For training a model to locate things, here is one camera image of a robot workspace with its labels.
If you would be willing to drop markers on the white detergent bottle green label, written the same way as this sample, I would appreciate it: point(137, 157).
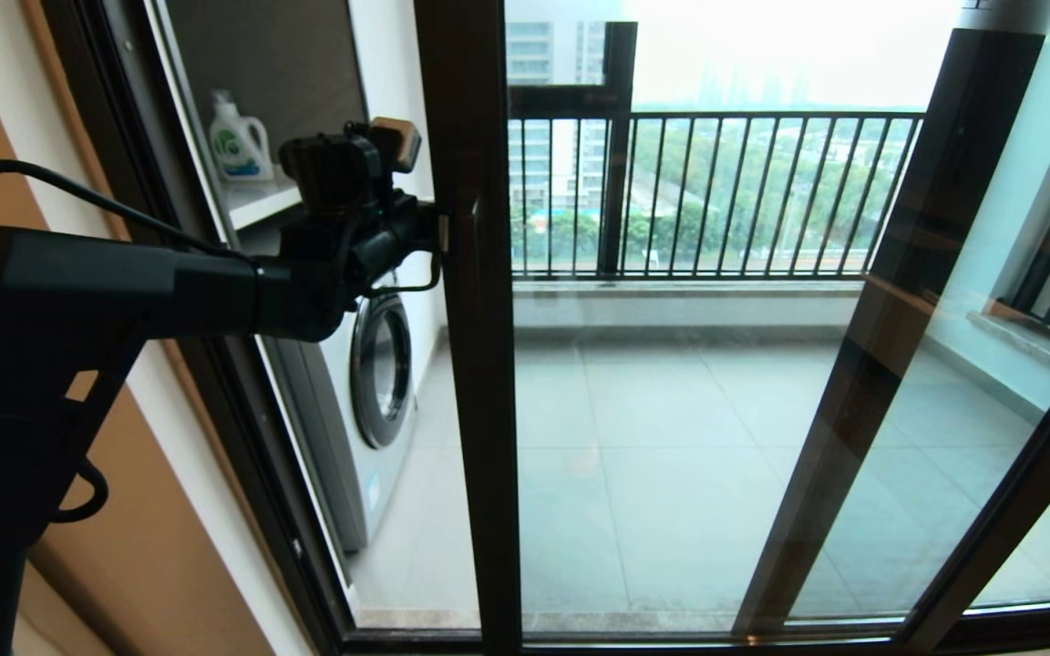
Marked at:
point(238, 146)

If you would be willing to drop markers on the white wall shelf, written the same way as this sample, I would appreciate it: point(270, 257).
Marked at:
point(256, 202)

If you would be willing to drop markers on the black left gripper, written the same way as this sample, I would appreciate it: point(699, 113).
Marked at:
point(393, 237)

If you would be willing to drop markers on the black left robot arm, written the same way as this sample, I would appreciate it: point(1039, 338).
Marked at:
point(78, 292)

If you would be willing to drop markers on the dark window frame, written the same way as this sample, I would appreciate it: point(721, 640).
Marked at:
point(616, 182)

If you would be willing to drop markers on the dark brown sliding glass door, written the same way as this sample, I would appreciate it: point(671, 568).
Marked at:
point(481, 364)

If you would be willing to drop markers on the white front-load washing machine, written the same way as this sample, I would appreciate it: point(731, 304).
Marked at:
point(379, 364)

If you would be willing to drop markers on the grey high-rise building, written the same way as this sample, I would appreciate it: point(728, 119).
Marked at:
point(539, 55)

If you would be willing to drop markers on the long black balcony railing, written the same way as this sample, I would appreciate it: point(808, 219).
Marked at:
point(762, 116)

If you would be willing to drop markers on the grey stone window sill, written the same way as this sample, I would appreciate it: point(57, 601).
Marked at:
point(671, 290)
point(1017, 342)

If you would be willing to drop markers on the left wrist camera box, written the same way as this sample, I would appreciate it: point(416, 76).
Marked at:
point(395, 144)

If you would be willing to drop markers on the dark brown fixed glass door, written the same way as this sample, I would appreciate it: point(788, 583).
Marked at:
point(862, 410)

